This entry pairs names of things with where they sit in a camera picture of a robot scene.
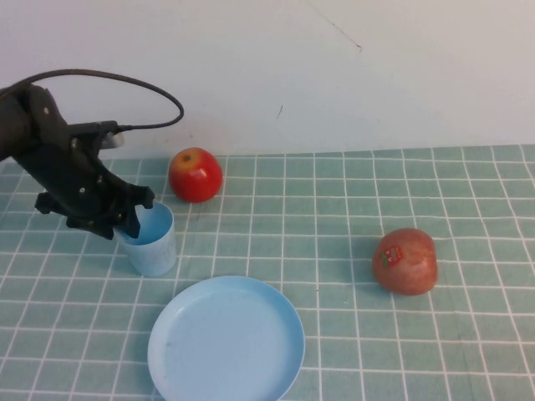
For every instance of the dull red apple with sticker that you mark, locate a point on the dull red apple with sticker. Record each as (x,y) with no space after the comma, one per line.
(411,267)

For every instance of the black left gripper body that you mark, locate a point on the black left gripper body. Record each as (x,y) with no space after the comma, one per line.
(79,179)

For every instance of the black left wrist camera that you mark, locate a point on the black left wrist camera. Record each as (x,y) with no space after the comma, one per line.
(90,130)

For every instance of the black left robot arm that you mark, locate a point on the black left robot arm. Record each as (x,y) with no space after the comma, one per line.
(18,125)

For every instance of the light blue plastic cup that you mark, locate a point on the light blue plastic cup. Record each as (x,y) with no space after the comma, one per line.
(155,258)

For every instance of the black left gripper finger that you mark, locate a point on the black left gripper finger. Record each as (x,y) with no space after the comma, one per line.
(133,223)
(94,229)

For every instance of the green white grid tablecloth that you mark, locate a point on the green white grid tablecloth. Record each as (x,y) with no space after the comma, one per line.
(292,209)

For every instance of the shiny red yellow-topped apple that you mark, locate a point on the shiny red yellow-topped apple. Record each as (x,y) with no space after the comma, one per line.
(197,184)

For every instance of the light blue round plate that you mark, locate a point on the light blue round plate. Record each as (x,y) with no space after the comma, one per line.
(227,342)

